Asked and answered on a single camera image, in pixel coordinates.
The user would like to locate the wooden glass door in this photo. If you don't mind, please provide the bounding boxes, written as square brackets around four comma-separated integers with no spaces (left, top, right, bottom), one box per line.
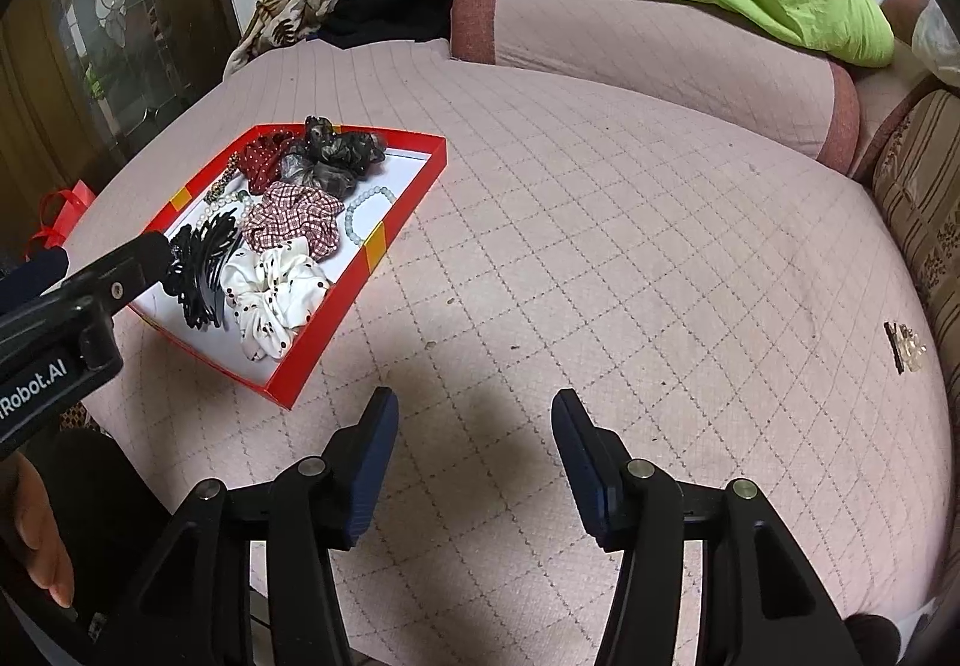
[2,0,239,265]

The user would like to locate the clear amber hair claw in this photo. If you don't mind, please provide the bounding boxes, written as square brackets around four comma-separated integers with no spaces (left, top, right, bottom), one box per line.
[884,322,926,375]

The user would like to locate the red polka dot scrunchie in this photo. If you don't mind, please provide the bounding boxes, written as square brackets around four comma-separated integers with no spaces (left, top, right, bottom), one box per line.
[238,130,301,196]

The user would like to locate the brown sofa backrest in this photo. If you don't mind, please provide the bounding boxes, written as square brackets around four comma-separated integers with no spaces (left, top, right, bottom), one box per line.
[848,0,940,184]

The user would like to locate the cream cloth bag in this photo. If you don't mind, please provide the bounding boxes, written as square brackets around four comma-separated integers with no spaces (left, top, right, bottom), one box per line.
[911,1,960,89]

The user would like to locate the red shallow box tray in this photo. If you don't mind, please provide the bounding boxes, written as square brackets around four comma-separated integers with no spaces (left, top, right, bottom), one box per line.
[125,121,449,411]

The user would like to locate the black leopard hair band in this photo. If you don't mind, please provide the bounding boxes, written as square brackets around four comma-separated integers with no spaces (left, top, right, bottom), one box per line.
[203,152,245,206]

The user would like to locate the black hair clips bundle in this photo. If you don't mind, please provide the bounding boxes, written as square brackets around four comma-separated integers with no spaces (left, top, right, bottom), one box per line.
[161,212,241,329]

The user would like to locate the red gift bag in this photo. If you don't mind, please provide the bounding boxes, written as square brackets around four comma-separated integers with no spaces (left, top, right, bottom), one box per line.
[25,180,96,260]

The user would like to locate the pink bolster cushion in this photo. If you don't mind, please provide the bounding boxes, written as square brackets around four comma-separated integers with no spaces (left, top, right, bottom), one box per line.
[451,0,861,173]

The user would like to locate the striped floral brown cushion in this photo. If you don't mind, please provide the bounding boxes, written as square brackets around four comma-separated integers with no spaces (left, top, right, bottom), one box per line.
[872,91,960,422]

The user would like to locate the white polka dot scrunchie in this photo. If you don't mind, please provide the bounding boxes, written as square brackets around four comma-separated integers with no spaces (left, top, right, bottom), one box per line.
[220,239,331,362]

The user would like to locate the dark grey floral scrunchie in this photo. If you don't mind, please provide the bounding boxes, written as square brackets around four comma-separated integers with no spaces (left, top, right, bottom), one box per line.
[278,115,387,201]

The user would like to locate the pink quilted mattress cover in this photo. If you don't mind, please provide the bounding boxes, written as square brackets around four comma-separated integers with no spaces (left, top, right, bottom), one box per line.
[67,42,953,664]

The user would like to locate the red gingham scrunchie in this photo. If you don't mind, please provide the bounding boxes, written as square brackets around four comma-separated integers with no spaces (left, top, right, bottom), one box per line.
[239,182,345,262]

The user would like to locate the person's left hand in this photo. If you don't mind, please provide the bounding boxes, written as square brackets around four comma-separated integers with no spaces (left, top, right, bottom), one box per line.
[2,451,75,609]

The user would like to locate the pale blue bead bracelet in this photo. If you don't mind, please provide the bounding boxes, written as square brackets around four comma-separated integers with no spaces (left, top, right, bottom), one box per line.
[341,183,399,247]

